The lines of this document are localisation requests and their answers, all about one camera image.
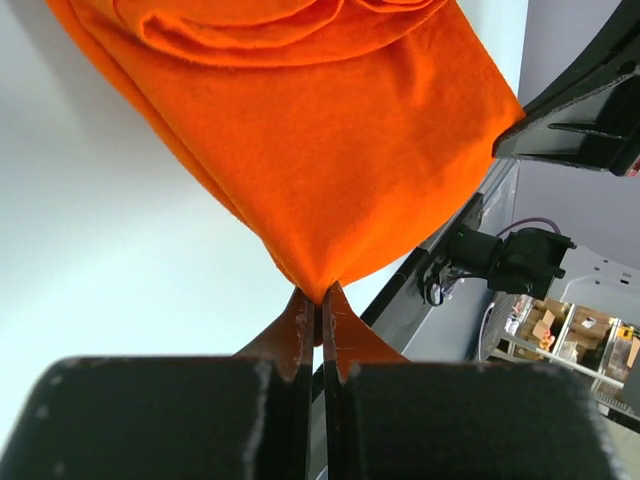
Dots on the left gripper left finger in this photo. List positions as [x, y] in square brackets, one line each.
[245, 416]

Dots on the aluminium front rail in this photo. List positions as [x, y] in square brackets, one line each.
[419, 312]

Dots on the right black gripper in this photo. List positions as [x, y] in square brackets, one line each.
[595, 122]

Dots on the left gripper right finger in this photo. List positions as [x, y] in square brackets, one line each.
[390, 418]

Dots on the orange t shirt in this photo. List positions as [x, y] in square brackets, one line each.
[342, 133]

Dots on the background storage shelves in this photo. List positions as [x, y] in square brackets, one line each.
[603, 350]

